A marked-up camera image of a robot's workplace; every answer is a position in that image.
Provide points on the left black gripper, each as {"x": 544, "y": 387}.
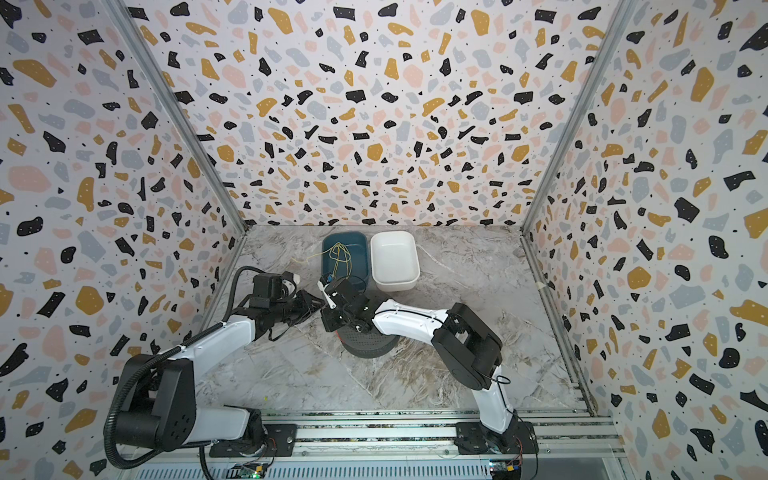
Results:
{"x": 305, "y": 305}

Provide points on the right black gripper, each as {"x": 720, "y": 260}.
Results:
{"x": 335, "y": 299}

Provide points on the grey cable spool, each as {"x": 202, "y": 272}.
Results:
{"x": 368, "y": 345}

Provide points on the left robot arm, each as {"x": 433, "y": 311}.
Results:
{"x": 154, "y": 409}

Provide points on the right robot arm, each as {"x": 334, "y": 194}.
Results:
{"x": 468, "y": 348}

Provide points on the teal plastic bin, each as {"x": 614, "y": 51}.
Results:
{"x": 346, "y": 255}

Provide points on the white plastic bin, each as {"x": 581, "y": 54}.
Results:
{"x": 394, "y": 261}

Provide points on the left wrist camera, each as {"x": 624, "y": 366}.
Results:
{"x": 290, "y": 282}

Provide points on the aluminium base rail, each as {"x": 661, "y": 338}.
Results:
{"x": 419, "y": 444}

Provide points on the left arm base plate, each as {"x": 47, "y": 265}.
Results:
{"x": 274, "y": 441}

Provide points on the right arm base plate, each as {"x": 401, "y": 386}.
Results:
{"x": 472, "y": 438}

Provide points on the left frame post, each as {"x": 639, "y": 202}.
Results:
{"x": 120, "y": 17}

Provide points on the frame post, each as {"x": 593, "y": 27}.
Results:
{"x": 120, "y": 17}
{"x": 616, "y": 27}

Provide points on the right frame post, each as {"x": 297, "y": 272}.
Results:
{"x": 616, "y": 27}

